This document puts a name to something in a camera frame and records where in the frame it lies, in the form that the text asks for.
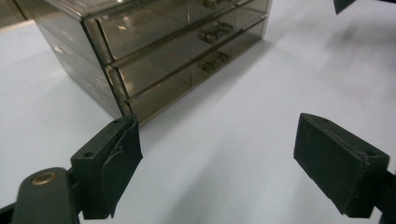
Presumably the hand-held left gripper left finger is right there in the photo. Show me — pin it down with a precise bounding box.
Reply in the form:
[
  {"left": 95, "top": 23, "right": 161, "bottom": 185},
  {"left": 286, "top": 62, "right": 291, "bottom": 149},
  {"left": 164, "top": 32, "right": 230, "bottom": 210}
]
[{"left": 70, "top": 115, "right": 144, "bottom": 220}]

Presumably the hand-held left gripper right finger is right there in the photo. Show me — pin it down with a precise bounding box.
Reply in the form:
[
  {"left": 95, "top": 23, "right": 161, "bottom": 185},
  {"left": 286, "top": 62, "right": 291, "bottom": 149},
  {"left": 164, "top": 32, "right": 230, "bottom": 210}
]
[{"left": 292, "top": 112, "right": 390, "bottom": 219}]

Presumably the smoky translucent plastic drawer cabinet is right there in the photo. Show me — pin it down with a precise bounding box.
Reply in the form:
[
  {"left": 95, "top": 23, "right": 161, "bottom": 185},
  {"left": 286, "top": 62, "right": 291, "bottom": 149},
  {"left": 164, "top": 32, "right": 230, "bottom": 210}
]
[{"left": 31, "top": 0, "right": 274, "bottom": 126}]

